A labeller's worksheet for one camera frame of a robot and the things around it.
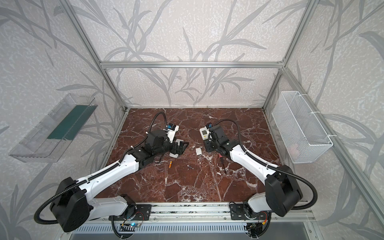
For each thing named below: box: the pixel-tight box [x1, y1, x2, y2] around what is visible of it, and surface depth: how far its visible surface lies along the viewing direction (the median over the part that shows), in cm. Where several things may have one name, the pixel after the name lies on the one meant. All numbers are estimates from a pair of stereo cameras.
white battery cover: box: [195, 147, 202, 156], surface depth 98 cm
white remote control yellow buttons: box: [199, 126, 210, 141], surface depth 87 cm
